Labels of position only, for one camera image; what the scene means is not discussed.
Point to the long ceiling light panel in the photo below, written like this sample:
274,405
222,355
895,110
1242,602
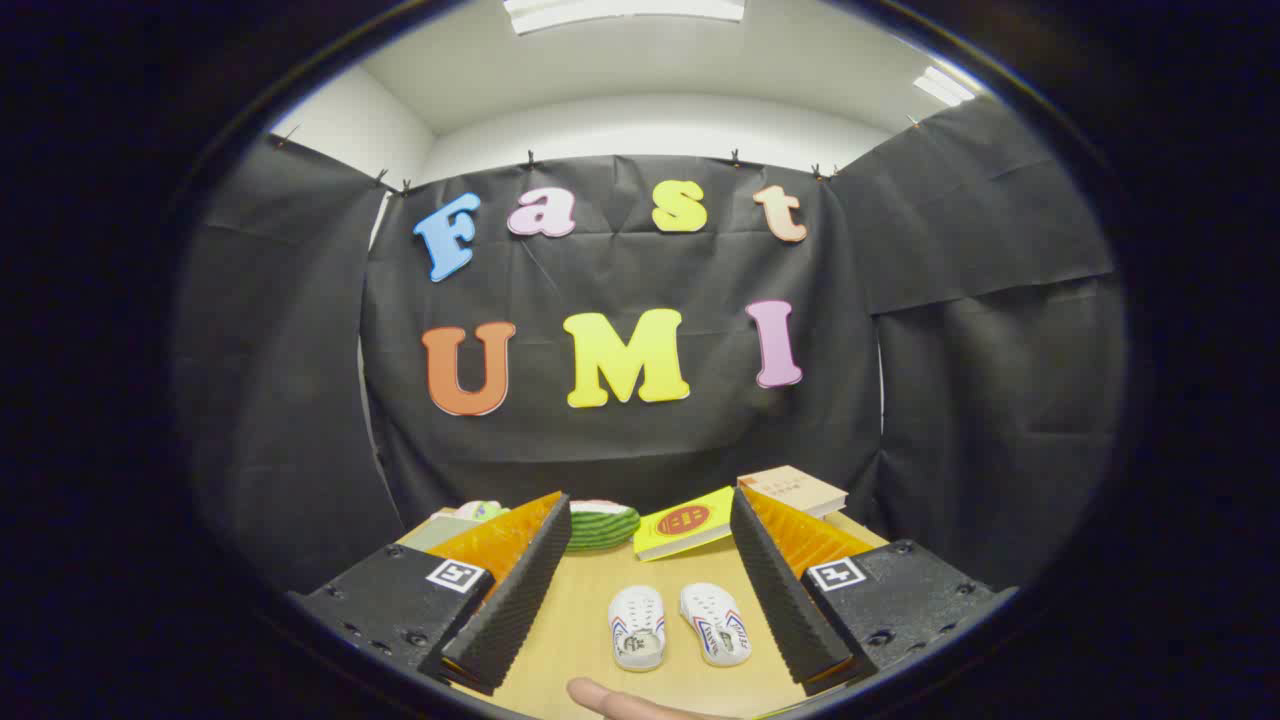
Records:
620,12

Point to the small ceiling light panel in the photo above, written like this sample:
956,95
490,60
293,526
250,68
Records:
943,86

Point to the watermelon slice plush toy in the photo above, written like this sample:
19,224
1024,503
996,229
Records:
600,528

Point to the pink and green plush toy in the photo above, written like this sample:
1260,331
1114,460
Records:
480,510

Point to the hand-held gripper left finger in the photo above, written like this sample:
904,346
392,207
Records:
510,610

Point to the white canvas shoe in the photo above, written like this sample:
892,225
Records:
715,622
637,625

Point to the beige fabric storage box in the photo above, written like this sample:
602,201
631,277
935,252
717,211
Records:
435,532

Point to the tan cover book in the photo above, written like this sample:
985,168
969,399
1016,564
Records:
790,490

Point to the yellow book with red circle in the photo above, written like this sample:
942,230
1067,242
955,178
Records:
685,522

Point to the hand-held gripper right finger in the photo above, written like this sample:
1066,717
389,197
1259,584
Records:
790,610

